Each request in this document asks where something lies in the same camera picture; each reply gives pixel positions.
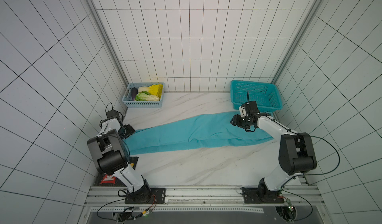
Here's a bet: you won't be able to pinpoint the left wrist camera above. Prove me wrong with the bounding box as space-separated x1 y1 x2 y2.
106 110 123 121

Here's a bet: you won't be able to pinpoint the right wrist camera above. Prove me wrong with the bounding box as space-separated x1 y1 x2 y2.
239 101 260 117

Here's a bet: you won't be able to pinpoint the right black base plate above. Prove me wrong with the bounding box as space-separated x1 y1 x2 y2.
240 187 284 204

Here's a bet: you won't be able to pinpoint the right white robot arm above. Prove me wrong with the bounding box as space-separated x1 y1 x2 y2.
230 113 317 203

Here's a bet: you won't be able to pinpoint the left base cable bundle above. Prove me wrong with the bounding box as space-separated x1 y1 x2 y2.
96 194 157 222

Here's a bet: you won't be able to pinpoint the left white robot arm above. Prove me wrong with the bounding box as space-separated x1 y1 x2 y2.
87 117 152 203

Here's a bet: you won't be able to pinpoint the light blue perforated basket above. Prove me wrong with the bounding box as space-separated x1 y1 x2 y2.
122 83 164 108

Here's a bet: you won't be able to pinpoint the aluminium mounting rail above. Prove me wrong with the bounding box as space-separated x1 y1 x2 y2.
79 185 331 224

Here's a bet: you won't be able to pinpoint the green napa cabbage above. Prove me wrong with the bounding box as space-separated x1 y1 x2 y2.
136 91 160 102

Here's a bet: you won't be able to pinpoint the right base cable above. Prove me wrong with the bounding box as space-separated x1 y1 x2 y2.
280 134 341 222

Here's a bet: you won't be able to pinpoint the teal plastic basket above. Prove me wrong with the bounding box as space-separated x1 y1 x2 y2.
230 80 282 113

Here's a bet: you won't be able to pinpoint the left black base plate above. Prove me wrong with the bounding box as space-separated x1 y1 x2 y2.
124 187 166 205

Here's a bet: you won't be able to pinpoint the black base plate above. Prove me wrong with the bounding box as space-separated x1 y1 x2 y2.
124 187 166 205
240 187 284 204

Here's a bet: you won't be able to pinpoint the dark purple eggplant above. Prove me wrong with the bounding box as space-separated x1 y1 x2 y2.
130 87 138 101

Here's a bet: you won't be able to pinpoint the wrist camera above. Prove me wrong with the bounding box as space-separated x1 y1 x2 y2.
106 110 123 121
239 101 260 117

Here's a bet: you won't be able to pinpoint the teal long pants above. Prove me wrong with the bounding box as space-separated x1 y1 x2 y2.
123 112 273 155

